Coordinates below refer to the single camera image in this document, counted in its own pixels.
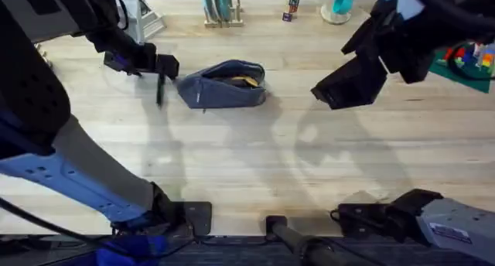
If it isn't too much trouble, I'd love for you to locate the wooden peg rack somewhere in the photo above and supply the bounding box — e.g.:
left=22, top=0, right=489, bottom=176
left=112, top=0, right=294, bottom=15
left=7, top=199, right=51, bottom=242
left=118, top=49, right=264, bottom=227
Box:
left=203, top=0, right=246, bottom=29

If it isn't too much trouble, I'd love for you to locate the blue zip bag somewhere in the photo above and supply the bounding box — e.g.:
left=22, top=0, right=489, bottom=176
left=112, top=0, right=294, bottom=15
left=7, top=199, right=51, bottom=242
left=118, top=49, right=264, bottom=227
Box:
left=176, top=59, right=268, bottom=111

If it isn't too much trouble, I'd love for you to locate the teal plate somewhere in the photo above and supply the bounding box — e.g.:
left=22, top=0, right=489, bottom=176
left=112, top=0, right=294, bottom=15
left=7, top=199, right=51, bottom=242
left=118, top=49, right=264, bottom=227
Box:
left=214, top=0, right=234, bottom=22

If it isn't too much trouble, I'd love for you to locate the green board with toy blocks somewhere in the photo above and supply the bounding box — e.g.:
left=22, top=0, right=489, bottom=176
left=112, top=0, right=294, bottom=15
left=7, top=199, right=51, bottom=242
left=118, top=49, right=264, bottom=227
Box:
left=428, top=41, right=495, bottom=94

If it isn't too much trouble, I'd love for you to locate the dark pen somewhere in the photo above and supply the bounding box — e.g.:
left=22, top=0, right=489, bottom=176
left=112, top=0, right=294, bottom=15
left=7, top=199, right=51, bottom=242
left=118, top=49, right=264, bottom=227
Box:
left=155, top=73, right=167, bottom=107

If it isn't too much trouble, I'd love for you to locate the black pole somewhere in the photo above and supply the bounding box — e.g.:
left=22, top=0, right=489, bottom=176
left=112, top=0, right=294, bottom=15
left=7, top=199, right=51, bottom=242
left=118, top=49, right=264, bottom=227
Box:
left=265, top=215, right=349, bottom=266

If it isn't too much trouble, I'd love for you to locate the grey plate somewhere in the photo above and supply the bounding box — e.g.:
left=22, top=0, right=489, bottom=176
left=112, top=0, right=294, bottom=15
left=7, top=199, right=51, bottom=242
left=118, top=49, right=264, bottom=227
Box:
left=200, top=0, right=216, bottom=22

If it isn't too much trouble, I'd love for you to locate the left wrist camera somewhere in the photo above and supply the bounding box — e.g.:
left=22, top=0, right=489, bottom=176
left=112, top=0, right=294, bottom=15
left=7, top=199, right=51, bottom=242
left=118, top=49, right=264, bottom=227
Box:
left=103, top=50, right=135, bottom=77

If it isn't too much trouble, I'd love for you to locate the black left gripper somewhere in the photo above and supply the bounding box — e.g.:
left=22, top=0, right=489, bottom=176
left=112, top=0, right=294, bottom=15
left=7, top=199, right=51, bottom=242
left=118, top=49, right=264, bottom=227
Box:
left=87, top=24, right=180, bottom=81

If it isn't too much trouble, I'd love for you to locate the teal cup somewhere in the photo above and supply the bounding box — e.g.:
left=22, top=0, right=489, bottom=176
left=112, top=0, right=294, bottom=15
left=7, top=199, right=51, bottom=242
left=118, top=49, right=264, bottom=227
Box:
left=332, top=0, right=357, bottom=15

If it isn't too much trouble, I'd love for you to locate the black cable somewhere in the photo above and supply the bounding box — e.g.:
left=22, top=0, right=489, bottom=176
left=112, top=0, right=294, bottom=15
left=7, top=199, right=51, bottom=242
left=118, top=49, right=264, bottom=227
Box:
left=0, top=197, right=117, bottom=248

